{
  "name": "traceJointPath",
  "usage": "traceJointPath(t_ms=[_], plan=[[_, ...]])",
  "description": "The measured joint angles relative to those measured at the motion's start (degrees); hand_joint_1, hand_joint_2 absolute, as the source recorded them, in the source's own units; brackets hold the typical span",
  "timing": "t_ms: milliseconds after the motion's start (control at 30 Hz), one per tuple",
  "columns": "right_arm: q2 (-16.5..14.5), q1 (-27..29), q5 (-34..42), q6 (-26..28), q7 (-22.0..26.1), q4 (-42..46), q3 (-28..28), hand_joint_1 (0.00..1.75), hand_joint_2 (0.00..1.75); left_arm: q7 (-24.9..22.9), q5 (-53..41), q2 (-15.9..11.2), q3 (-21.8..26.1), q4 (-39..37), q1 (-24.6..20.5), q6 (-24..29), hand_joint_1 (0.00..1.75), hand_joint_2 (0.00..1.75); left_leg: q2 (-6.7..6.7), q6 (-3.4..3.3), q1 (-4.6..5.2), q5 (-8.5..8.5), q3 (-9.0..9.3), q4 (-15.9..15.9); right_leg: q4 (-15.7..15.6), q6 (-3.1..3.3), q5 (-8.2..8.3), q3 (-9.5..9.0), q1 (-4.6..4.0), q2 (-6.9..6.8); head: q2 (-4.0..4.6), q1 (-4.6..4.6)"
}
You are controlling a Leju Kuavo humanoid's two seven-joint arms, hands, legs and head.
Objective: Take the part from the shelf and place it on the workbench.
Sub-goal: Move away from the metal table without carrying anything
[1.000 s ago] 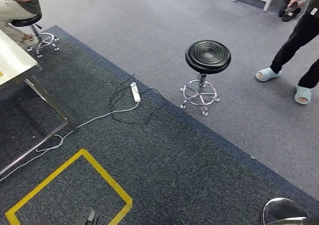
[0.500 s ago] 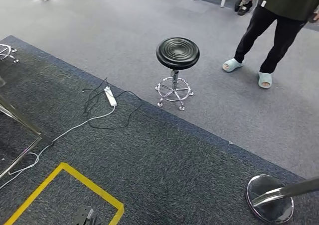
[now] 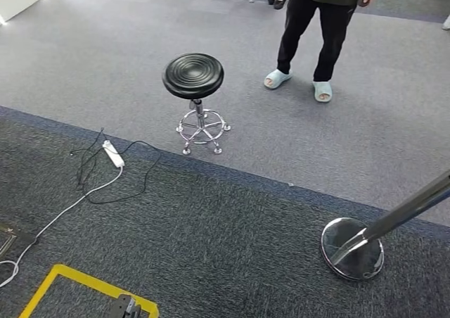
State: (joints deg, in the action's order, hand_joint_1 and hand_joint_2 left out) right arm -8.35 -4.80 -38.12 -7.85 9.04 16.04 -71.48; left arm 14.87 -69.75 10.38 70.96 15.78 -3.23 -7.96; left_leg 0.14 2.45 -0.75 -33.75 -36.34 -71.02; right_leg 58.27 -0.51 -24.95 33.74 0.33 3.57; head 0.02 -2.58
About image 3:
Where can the black stool with chrome base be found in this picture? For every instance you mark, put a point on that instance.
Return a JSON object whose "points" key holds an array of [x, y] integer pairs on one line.
{"points": [[192, 76]]}

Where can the white power strip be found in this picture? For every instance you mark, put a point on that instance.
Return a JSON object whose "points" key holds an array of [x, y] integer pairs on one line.
{"points": [[113, 154]]}

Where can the chrome stanchion with mirror base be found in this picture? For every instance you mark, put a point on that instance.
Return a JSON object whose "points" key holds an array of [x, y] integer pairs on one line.
{"points": [[351, 255]]}

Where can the yellow floor tape square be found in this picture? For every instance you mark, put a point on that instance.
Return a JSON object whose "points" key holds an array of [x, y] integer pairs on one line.
{"points": [[87, 282]]}

